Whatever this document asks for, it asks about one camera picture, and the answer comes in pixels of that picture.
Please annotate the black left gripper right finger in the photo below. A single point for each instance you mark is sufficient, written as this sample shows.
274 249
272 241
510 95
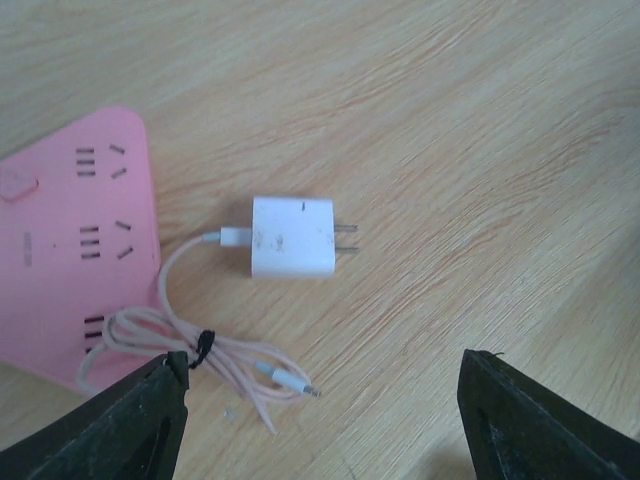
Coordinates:
518 429

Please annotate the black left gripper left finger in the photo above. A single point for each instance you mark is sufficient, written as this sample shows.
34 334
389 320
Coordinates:
132 430

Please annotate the pink triangular power strip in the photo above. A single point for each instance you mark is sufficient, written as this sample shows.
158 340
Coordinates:
79 240

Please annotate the white plug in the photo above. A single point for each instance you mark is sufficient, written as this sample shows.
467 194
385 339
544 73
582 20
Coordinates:
295 237

